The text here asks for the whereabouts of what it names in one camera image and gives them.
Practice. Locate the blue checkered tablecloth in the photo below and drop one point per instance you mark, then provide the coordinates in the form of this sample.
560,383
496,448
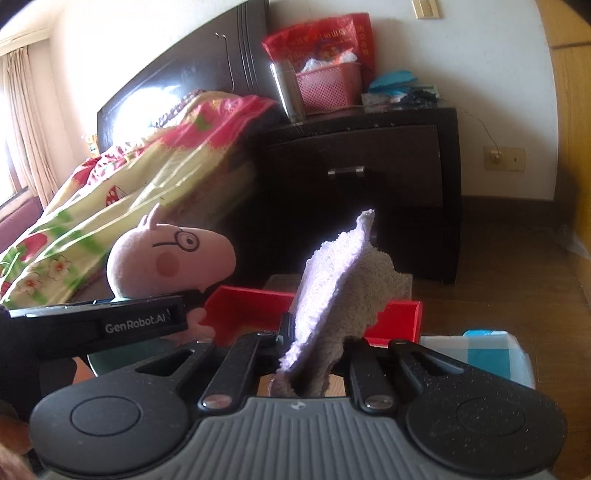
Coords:
485,353

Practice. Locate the maroon sofa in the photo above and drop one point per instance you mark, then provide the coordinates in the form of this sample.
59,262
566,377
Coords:
18,221

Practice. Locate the blue paper sheet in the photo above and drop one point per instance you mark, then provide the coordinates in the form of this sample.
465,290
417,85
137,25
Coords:
392,79

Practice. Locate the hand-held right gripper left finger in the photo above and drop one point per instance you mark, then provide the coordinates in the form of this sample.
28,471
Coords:
286,333

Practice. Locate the floral yellow blanket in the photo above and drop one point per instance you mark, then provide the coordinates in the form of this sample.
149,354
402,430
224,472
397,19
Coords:
138,175

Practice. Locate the beige curtain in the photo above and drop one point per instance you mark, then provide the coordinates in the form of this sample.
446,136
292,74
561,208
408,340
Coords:
27,129

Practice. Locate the yellow wooden wardrobe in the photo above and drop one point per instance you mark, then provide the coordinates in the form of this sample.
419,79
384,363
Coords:
572,115

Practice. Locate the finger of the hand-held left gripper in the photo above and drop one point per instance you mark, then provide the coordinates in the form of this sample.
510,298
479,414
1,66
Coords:
194,302

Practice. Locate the red plastic bag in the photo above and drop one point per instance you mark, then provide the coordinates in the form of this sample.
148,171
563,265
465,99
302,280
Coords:
323,37

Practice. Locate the beige light switch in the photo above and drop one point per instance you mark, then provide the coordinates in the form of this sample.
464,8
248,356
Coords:
425,8

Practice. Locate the beige wall socket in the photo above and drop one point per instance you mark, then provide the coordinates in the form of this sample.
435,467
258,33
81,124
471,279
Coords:
505,159

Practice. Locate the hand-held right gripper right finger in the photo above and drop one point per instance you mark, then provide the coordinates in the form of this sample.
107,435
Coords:
363,370

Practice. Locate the red plastic box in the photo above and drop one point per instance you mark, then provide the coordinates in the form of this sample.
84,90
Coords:
240,314

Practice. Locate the pile of dark cloths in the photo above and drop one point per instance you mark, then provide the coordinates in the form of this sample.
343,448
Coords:
411,96

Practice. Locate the steel thermos bottle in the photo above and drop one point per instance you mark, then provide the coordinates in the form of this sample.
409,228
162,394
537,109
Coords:
287,92

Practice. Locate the white fluffy towel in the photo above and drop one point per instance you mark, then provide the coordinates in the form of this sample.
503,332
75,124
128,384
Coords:
332,286

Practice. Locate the dark wooden nightstand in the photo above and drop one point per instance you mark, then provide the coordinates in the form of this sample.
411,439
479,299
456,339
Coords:
300,184

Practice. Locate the pink pig plush toy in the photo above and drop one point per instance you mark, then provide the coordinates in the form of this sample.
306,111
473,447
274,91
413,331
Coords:
152,258

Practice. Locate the pink plastic basket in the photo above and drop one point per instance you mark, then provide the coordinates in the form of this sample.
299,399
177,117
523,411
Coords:
328,90

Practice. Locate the dark wooden headboard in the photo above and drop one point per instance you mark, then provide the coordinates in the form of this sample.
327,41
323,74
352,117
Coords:
184,60

